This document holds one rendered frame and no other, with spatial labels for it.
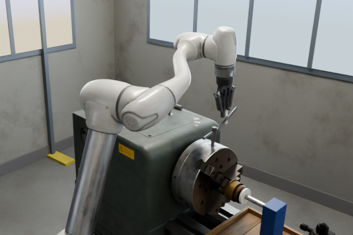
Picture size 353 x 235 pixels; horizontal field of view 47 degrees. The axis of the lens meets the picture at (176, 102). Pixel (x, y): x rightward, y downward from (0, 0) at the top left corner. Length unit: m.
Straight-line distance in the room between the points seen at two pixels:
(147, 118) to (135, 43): 3.25
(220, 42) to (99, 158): 0.69
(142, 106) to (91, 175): 0.31
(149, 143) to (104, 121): 0.41
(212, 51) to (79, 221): 0.85
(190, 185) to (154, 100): 0.53
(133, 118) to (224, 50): 0.60
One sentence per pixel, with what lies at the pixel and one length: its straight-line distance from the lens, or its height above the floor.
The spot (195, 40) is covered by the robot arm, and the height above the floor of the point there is 1.67.
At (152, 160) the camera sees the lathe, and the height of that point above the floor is 1.21.
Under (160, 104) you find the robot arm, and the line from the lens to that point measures 1.31.
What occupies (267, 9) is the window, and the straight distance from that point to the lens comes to 3.56.
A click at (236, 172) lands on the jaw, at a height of 1.12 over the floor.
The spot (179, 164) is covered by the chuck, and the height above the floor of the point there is 1.17.
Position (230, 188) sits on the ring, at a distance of 1.74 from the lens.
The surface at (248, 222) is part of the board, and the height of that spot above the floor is 0.89.
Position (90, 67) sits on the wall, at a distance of 4.53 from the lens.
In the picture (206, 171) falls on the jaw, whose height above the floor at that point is 1.18.
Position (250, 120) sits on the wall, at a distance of 3.86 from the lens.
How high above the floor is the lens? 2.01
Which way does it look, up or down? 20 degrees down
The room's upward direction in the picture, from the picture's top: 2 degrees clockwise
